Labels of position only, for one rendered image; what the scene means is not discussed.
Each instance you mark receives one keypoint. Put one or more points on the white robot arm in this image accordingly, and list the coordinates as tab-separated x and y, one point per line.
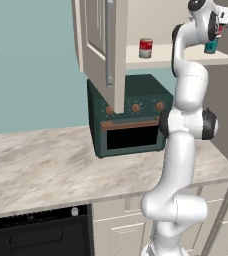
181	156

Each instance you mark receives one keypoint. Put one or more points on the cream drawer front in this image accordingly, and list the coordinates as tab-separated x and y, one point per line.
216	191

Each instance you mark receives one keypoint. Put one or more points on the copper toaster oven knob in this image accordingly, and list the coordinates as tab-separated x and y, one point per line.
136	107
109	110
159	106

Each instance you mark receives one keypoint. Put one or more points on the cream wall cabinet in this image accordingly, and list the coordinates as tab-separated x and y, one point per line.
152	20

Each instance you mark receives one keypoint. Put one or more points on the black dishwasher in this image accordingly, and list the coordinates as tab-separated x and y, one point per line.
39	233

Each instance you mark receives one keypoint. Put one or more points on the toaster oven glass door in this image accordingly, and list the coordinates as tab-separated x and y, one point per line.
132	137

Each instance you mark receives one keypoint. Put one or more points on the dark green toaster oven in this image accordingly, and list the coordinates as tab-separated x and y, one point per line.
146	90

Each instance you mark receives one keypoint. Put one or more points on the red and white can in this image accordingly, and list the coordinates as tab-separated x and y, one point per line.
146	48
220	32

